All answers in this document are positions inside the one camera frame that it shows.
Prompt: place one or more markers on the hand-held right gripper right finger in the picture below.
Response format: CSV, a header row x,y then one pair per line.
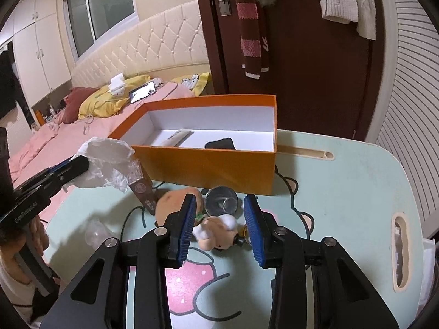
x,y
255,233

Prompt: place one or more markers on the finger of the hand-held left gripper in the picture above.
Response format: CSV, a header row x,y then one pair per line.
x,y
77,169
58,170

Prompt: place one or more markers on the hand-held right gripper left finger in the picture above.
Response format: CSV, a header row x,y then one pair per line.
x,y
183,233

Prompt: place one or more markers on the small beige plush doll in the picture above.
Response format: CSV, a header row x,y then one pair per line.
x,y
212,229

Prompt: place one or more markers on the white plastic wrapper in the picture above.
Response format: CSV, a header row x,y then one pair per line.
x,y
106,161

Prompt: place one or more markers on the brown plush toy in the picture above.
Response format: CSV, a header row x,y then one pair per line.
x,y
171,202

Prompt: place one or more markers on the brown card box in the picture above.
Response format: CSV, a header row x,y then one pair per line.
x,y
142,192

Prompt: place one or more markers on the orange cardboard box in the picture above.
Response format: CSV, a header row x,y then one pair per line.
x,y
205,168

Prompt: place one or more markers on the small black object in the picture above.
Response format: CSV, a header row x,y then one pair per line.
x,y
221,144

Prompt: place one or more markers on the person's left forearm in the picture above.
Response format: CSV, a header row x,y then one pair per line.
x,y
13,281

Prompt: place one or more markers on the mint green cartoon desktop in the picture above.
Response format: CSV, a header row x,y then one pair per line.
x,y
343,195

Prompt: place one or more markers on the person's left hand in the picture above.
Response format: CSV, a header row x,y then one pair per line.
x,y
39,236

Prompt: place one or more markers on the pink bed blanket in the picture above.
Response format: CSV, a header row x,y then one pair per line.
x,y
41,144

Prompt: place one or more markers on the round metal tin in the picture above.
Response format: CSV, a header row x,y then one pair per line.
x,y
219,202

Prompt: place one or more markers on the dark red pillow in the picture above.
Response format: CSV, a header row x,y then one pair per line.
x,y
77,104

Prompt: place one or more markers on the clear bubble wrap piece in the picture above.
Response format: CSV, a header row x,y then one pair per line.
x,y
97,233

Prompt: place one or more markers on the yellow cloth on bed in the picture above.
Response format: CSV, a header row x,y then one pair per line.
x,y
99,106

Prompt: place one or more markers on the white charger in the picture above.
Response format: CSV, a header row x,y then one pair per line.
x,y
117,82

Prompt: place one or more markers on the smartphone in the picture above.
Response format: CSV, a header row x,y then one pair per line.
x,y
142,92

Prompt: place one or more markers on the cream wardrobe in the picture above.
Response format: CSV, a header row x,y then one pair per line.
x,y
37,51

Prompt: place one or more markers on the cream tufted headboard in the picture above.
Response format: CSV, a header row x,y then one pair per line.
x,y
137,44

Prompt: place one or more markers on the yellow cartoon print pillow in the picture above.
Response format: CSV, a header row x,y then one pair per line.
x,y
193,82

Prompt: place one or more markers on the window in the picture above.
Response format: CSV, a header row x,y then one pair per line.
x,y
103,7

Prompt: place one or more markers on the dark brown door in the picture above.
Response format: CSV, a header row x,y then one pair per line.
x,y
315,75

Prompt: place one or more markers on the brown pink striped scarf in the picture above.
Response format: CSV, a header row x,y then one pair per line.
x,y
250,34

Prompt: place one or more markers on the white slatted closet door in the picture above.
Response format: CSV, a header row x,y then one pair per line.
x,y
411,92

